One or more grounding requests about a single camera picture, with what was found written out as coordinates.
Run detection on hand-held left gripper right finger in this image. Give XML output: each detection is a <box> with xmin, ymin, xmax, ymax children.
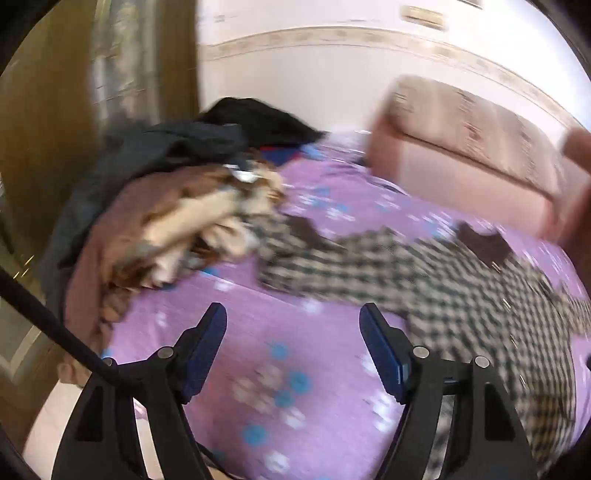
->
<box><xmin>359</xmin><ymin>302</ymin><xmax>539</xmax><ymax>480</ymax></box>

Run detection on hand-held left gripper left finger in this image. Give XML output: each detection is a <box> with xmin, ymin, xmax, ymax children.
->
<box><xmin>51</xmin><ymin>302</ymin><xmax>228</xmax><ymax>480</ymax></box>

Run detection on black and cream checkered garment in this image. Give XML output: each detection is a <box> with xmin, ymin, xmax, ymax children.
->
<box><xmin>256</xmin><ymin>217</ymin><xmax>591</xmax><ymax>480</ymax></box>

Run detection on purple floral bedsheet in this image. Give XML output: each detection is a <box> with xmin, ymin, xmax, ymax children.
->
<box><xmin>99</xmin><ymin>131</ymin><xmax>585</xmax><ymax>480</ymax></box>

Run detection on mauve brown cloth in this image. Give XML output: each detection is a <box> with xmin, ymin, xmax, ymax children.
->
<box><xmin>65</xmin><ymin>166</ymin><xmax>222</xmax><ymax>352</ymax></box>

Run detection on dark grey jacket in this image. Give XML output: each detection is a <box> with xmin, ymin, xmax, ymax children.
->
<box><xmin>39</xmin><ymin>121</ymin><xmax>250</xmax><ymax>319</ymax></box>

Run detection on blue and red cloth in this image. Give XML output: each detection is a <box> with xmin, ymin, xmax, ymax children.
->
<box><xmin>259</xmin><ymin>144</ymin><xmax>319</xmax><ymax>167</ymax></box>

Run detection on striped beige cushion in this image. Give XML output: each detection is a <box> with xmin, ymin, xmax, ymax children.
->
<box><xmin>385</xmin><ymin>76</ymin><xmax>571</xmax><ymax>195</ymax></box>

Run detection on wooden wardrobe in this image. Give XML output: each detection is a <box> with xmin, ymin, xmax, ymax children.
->
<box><xmin>0</xmin><ymin>0</ymin><xmax>204</xmax><ymax>444</ymax></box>

